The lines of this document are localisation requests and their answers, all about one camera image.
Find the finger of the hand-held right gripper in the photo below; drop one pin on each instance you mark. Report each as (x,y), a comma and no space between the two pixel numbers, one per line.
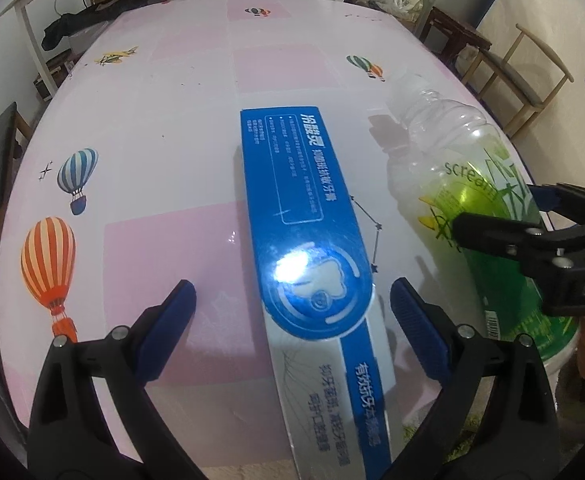
(547,197)
(497,237)

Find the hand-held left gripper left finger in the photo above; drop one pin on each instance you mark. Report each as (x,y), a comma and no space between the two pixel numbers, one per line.
(170,330)

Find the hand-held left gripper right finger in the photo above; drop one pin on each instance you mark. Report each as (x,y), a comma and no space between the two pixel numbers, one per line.
(417,330)

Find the green label plastic bottle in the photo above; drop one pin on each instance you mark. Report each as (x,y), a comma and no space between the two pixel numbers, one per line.
(472,160)

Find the blue white toothpaste box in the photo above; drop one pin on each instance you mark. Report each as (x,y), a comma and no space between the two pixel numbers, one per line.
(297,200)

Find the beige mattress with blue edge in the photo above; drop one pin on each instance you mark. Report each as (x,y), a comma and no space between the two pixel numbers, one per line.
(547,5)

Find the dark wooden stool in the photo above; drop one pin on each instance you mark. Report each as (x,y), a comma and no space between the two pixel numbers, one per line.
(457,22)

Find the pink printed tablecloth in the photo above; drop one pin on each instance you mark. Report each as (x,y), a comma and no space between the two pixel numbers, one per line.
(172,110)

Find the black cloth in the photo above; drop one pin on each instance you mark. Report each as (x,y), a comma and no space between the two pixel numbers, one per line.
(72,25)

